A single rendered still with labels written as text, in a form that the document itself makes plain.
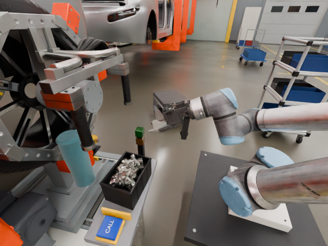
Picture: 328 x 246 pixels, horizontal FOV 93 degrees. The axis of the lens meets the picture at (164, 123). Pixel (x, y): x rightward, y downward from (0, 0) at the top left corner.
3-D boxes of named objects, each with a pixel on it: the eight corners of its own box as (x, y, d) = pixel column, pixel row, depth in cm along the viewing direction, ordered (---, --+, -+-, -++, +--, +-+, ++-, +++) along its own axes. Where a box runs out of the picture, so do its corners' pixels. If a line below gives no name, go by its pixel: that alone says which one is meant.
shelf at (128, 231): (129, 158, 93) (129, 154, 91) (157, 163, 90) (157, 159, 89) (85, 242, 58) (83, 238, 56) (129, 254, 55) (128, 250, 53)
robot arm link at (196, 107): (205, 111, 70) (207, 122, 62) (194, 114, 72) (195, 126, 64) (198, 93, 66) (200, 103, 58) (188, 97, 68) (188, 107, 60)
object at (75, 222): (77, 160, 136) (74, 152, 131) (116, 167, 130) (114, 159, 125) (24, 220, 95) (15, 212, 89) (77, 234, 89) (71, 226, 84)
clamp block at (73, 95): (59, 100, 48) (52, 83, 45) (86, 103, 46) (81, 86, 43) (45, 107, 43) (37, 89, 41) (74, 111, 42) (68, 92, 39)
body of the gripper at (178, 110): (162, 105, 71) (188, 96, 67) (170, 121, 75) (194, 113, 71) (160, 113, 64) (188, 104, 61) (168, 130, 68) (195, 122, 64)
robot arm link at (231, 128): (254, 137, 62) (244, 108, 62) (235, 148, 57) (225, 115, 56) (234, 138, 70) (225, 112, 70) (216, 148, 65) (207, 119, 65)
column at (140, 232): (129, 229, 99) (121, 188, 76) (144, 232, 98) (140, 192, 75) (123, 247, 91) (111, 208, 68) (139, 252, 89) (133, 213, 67)
